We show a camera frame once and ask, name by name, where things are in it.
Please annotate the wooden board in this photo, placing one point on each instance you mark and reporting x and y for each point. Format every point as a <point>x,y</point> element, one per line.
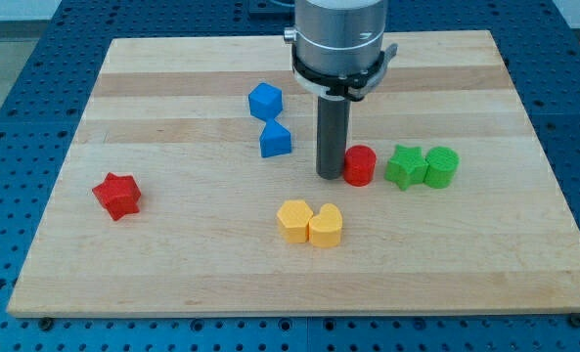
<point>174,114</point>

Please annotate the green cylinder block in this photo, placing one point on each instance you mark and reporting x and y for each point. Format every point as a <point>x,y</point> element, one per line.
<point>442,165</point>

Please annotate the blue cube block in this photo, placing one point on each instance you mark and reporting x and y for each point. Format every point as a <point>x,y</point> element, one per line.
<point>265,101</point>

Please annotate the blue triangle block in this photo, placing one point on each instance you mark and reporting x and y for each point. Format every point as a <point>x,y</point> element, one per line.
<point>275,139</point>

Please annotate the yellow hexagon block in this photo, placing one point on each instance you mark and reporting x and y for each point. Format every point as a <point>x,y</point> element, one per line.
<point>293,219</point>

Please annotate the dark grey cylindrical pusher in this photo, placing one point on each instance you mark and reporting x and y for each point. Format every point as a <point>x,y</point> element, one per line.
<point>331,137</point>

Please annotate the yellow heart block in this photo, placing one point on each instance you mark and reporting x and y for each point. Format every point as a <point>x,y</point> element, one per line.
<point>325,228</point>

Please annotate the red star block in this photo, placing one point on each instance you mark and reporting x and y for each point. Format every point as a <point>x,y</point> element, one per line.
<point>118,195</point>

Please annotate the green star block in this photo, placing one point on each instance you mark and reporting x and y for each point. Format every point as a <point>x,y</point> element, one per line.
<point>406,167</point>

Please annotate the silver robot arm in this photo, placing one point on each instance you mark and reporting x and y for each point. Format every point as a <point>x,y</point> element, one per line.
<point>336,47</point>

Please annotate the red cylinder block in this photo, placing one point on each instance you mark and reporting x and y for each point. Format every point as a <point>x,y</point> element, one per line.
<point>359,165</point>

